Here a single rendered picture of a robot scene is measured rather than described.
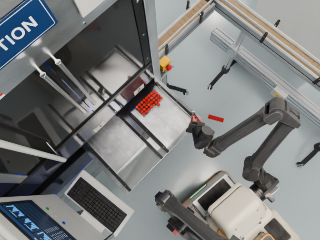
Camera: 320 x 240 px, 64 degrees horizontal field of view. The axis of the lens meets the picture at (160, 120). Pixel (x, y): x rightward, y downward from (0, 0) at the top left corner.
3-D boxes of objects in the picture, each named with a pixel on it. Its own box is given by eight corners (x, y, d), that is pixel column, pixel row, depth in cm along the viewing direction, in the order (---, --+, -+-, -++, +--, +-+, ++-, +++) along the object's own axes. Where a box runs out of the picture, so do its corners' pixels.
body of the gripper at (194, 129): (189, 121, 130) (192, 133, 125) (207, 124, 133) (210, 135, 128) (185, 129, 135) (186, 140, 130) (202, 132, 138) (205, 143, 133)
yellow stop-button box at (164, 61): (155, 65, 173) (155, 60, 166) (163, 58, 174) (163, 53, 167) (164, 72, 171) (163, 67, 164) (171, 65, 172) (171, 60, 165)
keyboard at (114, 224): (67, 194, 168) (65, 194, 166) (81, 176, 171) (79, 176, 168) (114, 233, 161) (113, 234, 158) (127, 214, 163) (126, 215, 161)
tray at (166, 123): (130, 112, 173) (130, 111, 170) (158, 87, 177) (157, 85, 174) (166, 147, 166) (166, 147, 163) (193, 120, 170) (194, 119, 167)
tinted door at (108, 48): (94, 111, 139) (42, 59, 82) (149, 59, 146) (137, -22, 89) (95, 112, 139) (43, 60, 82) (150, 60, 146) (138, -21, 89)
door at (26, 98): (26, 174, 132) (-82, 163, 75) (93, 112, 139) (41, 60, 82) (27, 174, 132) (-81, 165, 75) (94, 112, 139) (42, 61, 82)
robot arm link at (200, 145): (193, 150, 126) (203, 151, 128) (198, 142, 122) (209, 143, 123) (191, 139, 131) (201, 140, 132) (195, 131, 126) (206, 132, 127)
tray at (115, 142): (82, 137, 170) (81, 135, 166) (111, 110, 174) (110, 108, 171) (117, 173, 163) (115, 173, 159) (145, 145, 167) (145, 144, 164)
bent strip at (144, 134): (142, 135, 169) (141, 134, 163) (145, 132, 169) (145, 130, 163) (157, 150, 166) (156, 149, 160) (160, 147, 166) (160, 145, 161)
